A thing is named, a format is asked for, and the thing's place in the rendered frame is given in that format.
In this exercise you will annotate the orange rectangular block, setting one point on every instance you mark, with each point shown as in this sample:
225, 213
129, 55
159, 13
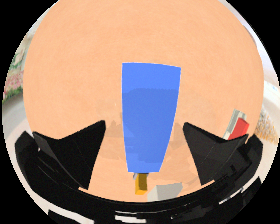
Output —
140, 183

